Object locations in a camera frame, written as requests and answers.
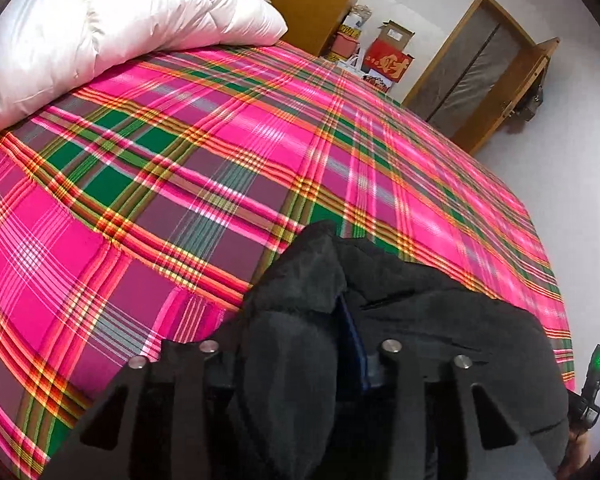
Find pink plaid bed sheet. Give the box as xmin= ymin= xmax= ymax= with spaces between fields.
xmin=0 ymin=44 xmax=576 ymax=479

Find wooden door frame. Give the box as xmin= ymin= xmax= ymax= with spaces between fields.
xmin=402 ymin=0 xmax=534 ymax=138

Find open wooden door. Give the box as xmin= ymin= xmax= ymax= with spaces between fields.
xmin=450 ymin=36 xmax=563 ymax=156

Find black padded jacket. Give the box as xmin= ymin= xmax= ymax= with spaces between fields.
xmin=157 ymin=219 xmax=571 ymax=480

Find right hand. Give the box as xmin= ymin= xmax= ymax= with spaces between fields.
xmin=555 ymin=429 xmax=591 ymax=480

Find red gift box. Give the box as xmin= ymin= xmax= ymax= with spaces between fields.
xmin=362 ymin=39 xmax=413 ymax=82

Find white folded duvet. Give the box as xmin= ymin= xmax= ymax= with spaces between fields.
xmin=0 ymin=0 xmax=288 ymax=131

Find brown cardboard box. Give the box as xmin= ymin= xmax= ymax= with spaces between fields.
xmin=377 ymin=20 xmax=414 ymax=51

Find dark bag on door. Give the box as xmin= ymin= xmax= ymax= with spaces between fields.
xmin=514 ymin=72 xmax=546 ymax=122

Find stacked pink boxes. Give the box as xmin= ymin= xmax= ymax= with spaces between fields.
xmin=325 ymin=4 xmax=373 ymax=62

